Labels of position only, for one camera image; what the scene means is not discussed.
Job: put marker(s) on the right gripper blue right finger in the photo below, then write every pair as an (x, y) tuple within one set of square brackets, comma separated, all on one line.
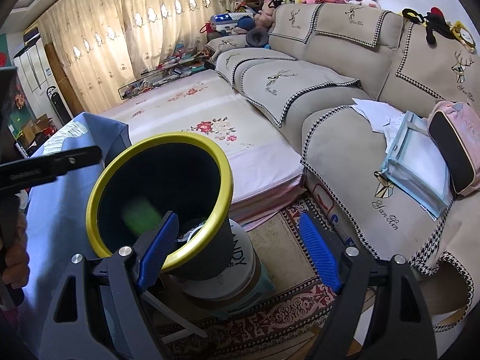
[(323, 259)]

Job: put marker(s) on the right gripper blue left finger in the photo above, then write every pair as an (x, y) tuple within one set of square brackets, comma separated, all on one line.
[(152, 248)]

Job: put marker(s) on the yellow rimmed black trash bin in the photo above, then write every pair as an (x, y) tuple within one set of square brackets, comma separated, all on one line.
[(185, 173)]

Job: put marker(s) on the person left hand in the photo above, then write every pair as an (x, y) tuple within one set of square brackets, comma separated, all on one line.
[(16, 272)]

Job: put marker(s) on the blue tablecloth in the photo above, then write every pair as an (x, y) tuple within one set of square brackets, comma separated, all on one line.
[(56, 216)]

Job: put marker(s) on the black tower fan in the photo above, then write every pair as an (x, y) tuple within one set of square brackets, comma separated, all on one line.
[(58, 104)]

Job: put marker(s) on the white paint bucket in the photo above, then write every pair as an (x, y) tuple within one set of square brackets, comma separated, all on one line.
[(227, 272)]

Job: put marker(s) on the white standing air conditioner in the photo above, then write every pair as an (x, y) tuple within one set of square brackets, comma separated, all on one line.
[(35, 75)]

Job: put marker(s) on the clear blue document folder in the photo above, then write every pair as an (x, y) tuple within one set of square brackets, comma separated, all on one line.
[(414, 164)]

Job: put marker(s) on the white papers on sofa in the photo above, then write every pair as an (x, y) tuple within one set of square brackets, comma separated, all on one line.
[(382, 117)]

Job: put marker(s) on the cream patterned curtains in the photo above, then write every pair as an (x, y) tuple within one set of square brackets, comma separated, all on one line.
[(105, 44)]

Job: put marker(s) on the pink black backpack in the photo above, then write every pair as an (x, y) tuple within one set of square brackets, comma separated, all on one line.
[(454, 128)]

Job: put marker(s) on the low shelf of books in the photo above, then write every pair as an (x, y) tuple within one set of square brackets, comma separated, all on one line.
[(182, 63)]

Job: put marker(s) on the beige sofa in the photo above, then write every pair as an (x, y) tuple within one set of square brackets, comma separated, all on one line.
[(321, 56)]

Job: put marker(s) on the pile of plush toys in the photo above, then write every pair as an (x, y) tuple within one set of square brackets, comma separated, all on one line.
[(252, 14)]

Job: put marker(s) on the black mouse plush toy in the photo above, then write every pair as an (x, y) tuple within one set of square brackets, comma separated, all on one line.
[(434, 22)]

